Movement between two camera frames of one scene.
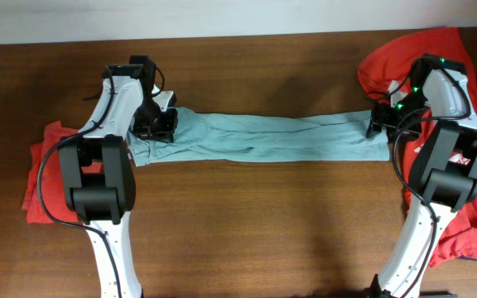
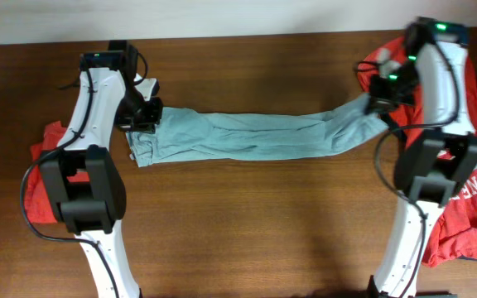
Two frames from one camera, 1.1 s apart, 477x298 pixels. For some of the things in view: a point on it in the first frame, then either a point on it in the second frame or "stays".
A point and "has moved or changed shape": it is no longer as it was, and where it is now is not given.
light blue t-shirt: (248, 138) has moved or changed shape
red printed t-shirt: (473, 231) stays
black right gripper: (380, 116) → (377, 103)
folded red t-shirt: (51, 178) stays
